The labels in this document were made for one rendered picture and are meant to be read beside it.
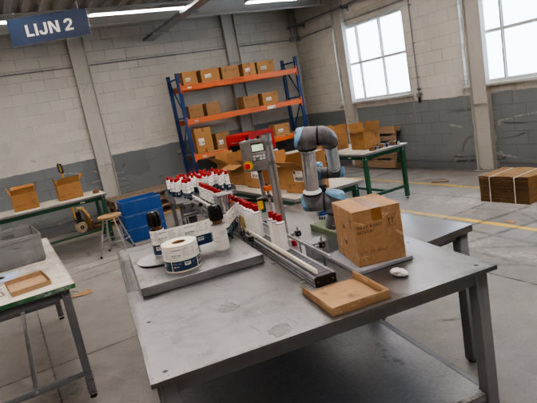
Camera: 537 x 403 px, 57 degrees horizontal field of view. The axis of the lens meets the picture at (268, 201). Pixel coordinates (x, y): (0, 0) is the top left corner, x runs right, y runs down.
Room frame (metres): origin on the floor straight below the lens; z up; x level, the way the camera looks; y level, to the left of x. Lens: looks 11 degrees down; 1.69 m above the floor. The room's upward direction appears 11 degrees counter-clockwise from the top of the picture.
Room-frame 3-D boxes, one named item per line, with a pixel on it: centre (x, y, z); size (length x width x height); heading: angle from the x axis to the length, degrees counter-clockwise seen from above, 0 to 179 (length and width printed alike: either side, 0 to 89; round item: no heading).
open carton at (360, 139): (7.12, -1.49, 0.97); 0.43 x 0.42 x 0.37; 114
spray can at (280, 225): (2.62, -0.04, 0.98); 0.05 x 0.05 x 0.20
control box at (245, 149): (3.06, 0.02, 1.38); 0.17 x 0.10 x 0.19; 73
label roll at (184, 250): (2.68, 0.53, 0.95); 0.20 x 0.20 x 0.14
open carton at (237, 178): (5.93, 0.23, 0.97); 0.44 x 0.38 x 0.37; 122
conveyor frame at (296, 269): (2.93, 0.06, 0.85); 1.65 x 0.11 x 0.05; 18
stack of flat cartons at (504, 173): (5.90, -3.00, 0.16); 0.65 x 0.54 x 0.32; 32
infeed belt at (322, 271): (2.93, 0.06, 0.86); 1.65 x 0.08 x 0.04; 18
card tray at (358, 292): (1.99, -0.24, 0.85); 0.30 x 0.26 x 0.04; 18
